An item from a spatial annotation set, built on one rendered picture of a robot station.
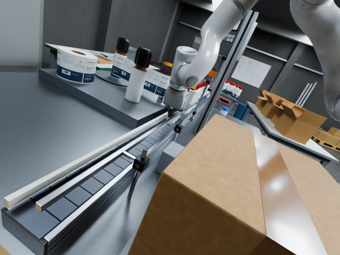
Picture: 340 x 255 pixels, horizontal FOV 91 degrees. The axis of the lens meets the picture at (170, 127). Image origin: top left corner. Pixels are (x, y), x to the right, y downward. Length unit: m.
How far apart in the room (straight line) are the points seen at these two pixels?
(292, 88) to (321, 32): 8.73
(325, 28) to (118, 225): 0.78
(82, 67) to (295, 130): 2.27
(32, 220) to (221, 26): 0.71
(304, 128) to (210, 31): 2.02
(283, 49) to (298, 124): 6.99
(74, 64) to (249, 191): 1.02
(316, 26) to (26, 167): 0.92
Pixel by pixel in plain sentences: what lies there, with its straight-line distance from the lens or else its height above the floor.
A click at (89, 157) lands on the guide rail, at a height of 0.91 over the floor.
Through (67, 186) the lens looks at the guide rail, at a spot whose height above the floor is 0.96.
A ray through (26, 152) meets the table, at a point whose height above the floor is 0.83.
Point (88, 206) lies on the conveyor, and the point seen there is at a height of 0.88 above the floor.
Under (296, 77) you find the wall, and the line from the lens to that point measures 9.43.
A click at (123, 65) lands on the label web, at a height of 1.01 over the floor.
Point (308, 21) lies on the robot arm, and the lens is 0.77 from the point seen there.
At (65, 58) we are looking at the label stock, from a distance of 1.10.
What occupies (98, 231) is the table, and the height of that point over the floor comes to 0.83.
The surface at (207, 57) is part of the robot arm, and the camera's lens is 0.63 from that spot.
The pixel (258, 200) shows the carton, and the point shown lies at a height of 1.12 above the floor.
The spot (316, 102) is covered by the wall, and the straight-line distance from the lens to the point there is 9.88.
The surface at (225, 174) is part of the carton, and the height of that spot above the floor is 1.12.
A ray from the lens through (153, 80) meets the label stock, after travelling 1.18.
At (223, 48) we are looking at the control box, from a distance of 1.01.
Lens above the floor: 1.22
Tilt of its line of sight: 23 degrees down
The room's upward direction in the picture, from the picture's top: 21 degrees clockwise
